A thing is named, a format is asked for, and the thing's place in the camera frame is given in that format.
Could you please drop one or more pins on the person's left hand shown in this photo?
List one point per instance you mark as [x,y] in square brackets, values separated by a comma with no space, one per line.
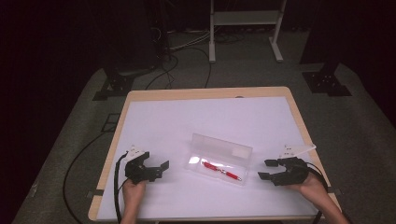
[134,192]

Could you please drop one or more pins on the clear plastic pencil case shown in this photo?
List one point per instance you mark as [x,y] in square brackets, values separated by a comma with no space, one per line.
[219,158]

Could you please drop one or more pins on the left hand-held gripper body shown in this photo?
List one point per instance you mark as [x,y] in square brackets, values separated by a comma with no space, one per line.
[137,174]

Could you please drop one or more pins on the wooden table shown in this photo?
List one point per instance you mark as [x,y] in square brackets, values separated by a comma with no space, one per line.
[205,92]

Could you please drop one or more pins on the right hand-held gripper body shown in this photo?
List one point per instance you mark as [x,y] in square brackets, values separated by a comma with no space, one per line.
[295,174]

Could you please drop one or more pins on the person's right hand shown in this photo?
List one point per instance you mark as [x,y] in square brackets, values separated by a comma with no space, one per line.
[311,186]

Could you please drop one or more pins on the black tape strip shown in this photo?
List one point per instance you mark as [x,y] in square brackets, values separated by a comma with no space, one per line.
[94,193]

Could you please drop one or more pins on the white metal stand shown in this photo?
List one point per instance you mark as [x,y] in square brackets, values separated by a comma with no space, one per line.
[244,17]

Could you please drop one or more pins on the black stand base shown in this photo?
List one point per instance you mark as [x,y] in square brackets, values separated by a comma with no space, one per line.
[327,82]
[116,85]

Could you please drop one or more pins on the white table mat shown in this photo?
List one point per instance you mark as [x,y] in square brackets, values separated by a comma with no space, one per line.
[193,124]

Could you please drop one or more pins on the red pen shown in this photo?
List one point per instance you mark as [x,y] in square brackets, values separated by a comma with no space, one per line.
[221,170]

